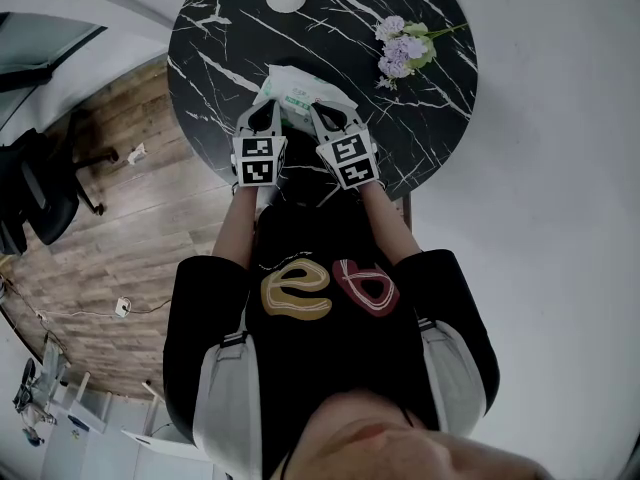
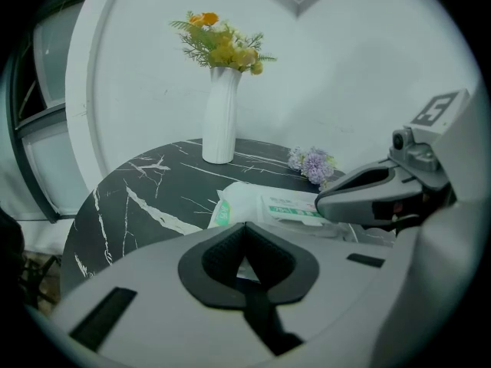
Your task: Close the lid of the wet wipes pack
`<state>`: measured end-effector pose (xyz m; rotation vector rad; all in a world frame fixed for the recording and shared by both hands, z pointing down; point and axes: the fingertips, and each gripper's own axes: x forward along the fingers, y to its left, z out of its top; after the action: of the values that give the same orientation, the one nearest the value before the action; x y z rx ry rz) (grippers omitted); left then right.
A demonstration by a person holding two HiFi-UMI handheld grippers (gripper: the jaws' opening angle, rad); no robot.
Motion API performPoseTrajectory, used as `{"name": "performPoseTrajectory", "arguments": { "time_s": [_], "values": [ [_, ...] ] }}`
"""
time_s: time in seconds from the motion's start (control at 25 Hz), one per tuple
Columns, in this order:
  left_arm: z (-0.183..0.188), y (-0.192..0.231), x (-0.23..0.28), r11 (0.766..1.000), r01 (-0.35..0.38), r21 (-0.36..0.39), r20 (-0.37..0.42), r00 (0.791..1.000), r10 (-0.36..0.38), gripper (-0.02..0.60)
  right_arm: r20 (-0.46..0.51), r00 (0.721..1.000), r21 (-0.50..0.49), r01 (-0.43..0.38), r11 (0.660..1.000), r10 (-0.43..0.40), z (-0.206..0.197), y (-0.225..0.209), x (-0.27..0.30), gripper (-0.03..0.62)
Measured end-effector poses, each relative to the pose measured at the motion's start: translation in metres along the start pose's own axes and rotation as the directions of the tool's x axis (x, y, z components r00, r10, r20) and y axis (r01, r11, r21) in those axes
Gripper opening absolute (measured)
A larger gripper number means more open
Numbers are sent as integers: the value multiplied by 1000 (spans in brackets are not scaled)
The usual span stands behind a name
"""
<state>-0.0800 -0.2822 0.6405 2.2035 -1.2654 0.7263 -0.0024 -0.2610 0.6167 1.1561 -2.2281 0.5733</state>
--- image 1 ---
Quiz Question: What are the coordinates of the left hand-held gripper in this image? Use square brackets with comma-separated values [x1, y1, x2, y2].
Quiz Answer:
[230, 98, 289, 190]

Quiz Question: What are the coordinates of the black framed window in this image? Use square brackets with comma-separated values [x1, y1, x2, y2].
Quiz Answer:
[0, 11, 109, 94]

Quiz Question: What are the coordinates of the black office chair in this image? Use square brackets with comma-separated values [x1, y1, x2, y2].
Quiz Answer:
[0, 112, 121, 257]

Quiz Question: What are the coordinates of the person's head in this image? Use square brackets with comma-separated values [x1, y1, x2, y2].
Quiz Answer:
[269, 387, 566, 480]

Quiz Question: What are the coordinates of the person's left forearm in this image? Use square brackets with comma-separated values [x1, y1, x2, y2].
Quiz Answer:
[212, 185, 262, 270]

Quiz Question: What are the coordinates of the purple artificial flower sprig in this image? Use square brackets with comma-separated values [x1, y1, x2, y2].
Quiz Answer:
[374, 15, 469, 91]

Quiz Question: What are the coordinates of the white wet wipe pack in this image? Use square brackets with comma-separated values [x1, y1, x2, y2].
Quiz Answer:
[252, 64, 359, 130]

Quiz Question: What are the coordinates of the person's right forearm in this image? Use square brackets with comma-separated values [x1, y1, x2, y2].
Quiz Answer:
[357, 182, 424, 267]

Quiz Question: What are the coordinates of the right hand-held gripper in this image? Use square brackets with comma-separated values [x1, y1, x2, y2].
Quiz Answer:
[308, 100, 380, 192]

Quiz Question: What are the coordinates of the person's black printed shirt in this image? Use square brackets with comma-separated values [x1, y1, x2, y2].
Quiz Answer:
[162, 202, 501, 480]

